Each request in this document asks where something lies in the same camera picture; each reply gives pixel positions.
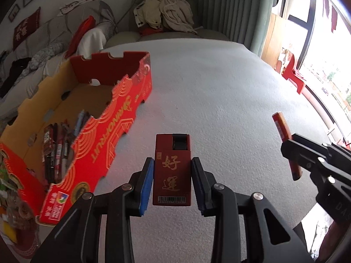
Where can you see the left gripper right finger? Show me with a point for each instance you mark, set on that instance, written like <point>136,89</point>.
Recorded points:
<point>203,182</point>

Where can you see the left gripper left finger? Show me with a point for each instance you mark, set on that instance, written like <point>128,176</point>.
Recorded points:
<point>142,185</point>

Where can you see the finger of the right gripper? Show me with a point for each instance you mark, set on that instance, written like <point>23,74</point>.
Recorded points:
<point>323,173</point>
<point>305,149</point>

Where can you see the red lighter gold characters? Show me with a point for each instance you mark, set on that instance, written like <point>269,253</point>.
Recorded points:
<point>172,175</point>

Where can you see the slim red lighter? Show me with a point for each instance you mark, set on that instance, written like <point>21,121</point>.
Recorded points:
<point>286,147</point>

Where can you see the pink red gel pen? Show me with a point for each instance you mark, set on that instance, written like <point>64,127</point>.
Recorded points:
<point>60,141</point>

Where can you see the light blue pen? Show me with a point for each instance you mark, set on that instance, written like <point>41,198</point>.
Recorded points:
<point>78,123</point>

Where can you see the black marker pen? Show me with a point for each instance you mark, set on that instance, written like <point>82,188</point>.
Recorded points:
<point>50,159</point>

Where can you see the mahjong pattern lighter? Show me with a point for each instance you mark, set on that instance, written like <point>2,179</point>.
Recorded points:
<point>48,139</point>

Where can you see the person's right hand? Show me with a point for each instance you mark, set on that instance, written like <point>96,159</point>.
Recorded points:
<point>330,242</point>

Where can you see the red plastic chair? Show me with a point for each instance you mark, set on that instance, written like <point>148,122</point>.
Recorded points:
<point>290,72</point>

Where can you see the red cardboard fruit box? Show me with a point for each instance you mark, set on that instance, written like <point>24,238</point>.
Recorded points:
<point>109,89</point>

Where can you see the snack packets pile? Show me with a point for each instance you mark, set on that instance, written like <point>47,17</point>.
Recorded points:
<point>17,220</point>

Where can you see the green curtain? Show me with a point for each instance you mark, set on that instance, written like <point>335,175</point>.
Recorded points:
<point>241,21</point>

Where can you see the grey covered sofa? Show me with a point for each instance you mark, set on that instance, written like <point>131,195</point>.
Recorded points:
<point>42,53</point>

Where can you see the bright red cushion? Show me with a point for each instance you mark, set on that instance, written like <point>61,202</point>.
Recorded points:
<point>83,28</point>

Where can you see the beige clothes pile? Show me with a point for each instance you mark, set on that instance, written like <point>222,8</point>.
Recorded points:
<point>176,15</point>

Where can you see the green armchair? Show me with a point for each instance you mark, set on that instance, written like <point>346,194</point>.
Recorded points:
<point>138,34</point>

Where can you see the dark red embroidered cushion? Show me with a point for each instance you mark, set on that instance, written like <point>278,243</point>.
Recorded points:
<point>25,28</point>

